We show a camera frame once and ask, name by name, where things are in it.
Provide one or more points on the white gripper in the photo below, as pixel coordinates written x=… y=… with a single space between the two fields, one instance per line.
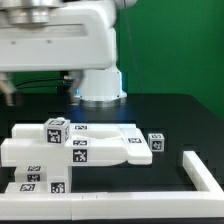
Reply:
x=56 y=36

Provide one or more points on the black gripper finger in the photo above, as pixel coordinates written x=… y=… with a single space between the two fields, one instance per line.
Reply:
x=8 y=89

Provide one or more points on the white chair back frame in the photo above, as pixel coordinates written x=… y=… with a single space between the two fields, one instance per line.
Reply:
x=88 y=145

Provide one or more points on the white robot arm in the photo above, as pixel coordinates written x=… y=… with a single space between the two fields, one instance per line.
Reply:
x=99 y=86

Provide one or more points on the white U-shaped obstacle frame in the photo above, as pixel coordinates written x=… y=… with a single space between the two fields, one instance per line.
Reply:
x=207 y=200

